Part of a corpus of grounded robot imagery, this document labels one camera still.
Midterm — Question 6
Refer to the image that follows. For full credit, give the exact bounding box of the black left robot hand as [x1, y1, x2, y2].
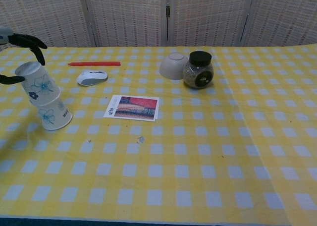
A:
[0, 33, 48, 85]

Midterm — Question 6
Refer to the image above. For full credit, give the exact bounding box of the white paper cup large flower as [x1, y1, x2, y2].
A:
[14, 61, 61, 108]

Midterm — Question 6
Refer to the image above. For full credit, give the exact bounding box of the white paper cup black print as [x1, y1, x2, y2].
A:
[36, 97, 73, 131]

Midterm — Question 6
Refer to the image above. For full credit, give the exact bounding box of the woven folding screen panel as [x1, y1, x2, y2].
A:
[83, 0, 169, 48]
[240, 0, 317, 48]
[165, 0, 260, 48]
[0, 0, 97, 51]

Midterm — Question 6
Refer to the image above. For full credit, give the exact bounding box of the red pen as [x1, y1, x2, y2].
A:
[67, 60, 121, 67]

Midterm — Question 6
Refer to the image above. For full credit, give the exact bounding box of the white grey computer mouse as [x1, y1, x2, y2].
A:
[76, 69, 108, 87]

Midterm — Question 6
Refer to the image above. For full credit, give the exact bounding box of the postcard with red picture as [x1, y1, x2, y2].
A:
[103, 95, 160, 122]

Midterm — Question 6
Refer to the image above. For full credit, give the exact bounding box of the beige ceramic bowl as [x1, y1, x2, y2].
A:
[159, 52, 190, 81]

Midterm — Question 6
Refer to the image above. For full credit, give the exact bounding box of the glass jar with black lid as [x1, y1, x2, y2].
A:
[182, 51, 214, 90]

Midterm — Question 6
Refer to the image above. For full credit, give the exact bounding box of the yellow white checked tablecloth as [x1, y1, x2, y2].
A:
[0, 45, 317, 224]

